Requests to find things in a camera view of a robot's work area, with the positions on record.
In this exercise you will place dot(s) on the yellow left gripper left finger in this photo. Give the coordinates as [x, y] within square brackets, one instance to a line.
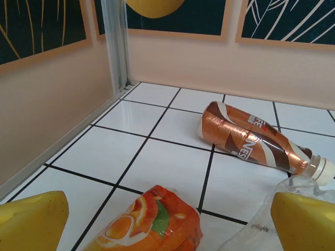
[31, 225]

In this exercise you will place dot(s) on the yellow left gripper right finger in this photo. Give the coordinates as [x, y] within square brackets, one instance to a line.
[306, 225]

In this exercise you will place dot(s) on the brown coffee plastic bottle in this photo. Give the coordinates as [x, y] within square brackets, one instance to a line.
[235, 130]

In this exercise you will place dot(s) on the crushed clear plastic bottle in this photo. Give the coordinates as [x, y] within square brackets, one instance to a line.
[251, 230]

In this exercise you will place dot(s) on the orange juice packet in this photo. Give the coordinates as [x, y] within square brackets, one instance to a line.
[146, 222]

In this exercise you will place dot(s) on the dark panel thin gold lines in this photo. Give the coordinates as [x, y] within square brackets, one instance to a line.
[39, 26]

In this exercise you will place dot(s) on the dark panel with leaf outlines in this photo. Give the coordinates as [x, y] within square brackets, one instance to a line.
[288, 18]

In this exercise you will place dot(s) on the dark panel with gold oval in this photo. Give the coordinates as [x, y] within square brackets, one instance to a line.
[196, 15]

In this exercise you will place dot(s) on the aluminium corner post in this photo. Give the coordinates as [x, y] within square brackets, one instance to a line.
[115, 39]

